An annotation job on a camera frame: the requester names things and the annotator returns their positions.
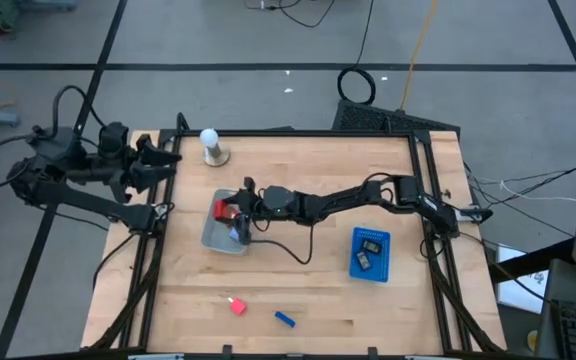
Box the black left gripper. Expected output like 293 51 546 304
98 123 183 194

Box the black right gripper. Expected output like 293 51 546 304
220 177 268 246

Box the blue usb stick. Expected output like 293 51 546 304
273 310 297 329

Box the grey plastic tray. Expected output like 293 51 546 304
200 188 257 256

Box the white bulb on metal base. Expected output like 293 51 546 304
199 127 232 168

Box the blue plastic basket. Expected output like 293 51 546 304
348 227 392 284

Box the black perforated metal case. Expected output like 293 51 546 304
331 99 462 135

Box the white sheet of paper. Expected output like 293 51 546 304
495 244 549 315

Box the dark desk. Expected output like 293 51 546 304
487 237 576 360

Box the small red wall charger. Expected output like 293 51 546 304
226 296 248 317

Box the black aluminium table frame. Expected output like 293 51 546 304
87 112 507 360

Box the coiled black floor cable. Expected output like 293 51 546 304
336 0 377 106

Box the thin black floor cable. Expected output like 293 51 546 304
245 0 337 29

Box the yellow floor cable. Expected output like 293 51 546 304
398 0 439 111

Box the white cable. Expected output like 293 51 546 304
499 180 576 214

